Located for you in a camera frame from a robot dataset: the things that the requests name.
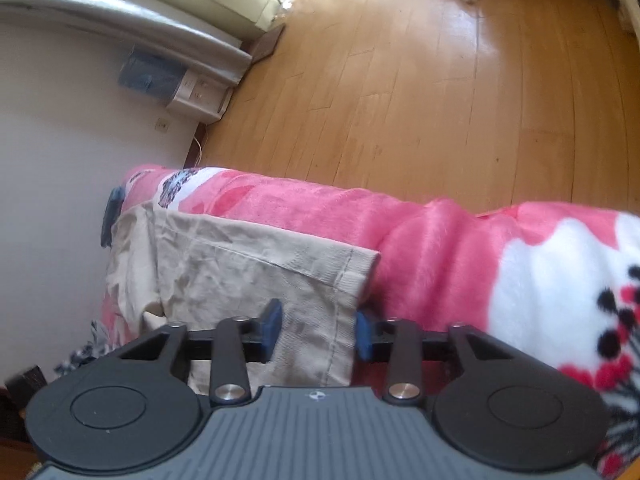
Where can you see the beige curtain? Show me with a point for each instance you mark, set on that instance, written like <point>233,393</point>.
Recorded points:
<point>125,10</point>

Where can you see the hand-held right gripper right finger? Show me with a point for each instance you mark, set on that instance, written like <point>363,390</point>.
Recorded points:
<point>364,337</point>

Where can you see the khaki pants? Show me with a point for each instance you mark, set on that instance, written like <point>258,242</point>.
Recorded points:
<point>225,270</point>

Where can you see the dark wooden furniture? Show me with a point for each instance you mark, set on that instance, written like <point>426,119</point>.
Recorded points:
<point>20,395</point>

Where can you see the wall socket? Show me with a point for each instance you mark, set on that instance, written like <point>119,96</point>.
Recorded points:
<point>162,125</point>

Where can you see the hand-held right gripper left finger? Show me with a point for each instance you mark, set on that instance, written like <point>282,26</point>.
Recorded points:
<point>272,332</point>

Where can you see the folded blue jeans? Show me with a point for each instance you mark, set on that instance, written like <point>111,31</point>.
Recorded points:
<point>111,215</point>

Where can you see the brown doormat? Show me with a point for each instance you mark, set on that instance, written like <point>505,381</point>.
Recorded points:
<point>267,45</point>

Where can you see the blue water bottle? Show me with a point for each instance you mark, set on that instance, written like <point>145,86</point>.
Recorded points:
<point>150,75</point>

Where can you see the pink floral blanket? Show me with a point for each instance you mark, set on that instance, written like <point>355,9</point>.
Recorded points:
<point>450,270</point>

